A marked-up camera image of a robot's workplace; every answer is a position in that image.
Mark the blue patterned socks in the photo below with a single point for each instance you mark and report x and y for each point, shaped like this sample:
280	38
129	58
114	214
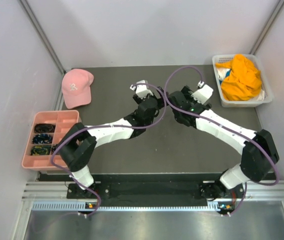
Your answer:
42	138

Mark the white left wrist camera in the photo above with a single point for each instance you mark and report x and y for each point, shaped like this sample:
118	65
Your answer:
141	89

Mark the pink divided organizer tray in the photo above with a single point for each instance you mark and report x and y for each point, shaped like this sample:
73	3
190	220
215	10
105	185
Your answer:
64	120

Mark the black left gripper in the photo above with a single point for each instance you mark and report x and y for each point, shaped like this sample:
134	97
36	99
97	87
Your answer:
160	101

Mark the white t shirt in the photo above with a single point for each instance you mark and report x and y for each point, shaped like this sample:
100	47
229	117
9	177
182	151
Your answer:
247	88

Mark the orange t shirt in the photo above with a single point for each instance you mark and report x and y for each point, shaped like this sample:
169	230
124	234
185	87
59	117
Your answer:
239	65

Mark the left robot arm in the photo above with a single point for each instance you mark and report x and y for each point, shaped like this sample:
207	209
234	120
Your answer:
79	143

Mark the black folded socks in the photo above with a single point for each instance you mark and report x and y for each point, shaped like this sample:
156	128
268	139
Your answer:
42	128

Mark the pink baseball cap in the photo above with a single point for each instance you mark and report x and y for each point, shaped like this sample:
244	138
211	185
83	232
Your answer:
76	88

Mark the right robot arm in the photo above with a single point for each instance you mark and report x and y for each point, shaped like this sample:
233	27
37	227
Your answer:
257	148

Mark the dark patterned socks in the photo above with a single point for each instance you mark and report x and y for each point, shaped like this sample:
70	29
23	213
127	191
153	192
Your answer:
54	147

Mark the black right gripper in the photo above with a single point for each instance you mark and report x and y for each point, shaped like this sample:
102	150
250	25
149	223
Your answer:
187	92

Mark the green patterned socks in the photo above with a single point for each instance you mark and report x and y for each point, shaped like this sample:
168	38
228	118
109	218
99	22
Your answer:
40	150

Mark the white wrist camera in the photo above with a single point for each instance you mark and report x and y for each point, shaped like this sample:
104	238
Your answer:
203	93
141	89

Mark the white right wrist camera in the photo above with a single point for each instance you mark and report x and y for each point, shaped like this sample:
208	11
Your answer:
203	93

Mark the aluminium frame rail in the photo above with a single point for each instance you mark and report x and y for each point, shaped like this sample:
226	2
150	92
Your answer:
55	195

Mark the white plastic laundry basket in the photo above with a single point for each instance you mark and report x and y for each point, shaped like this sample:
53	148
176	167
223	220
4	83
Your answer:
268	96

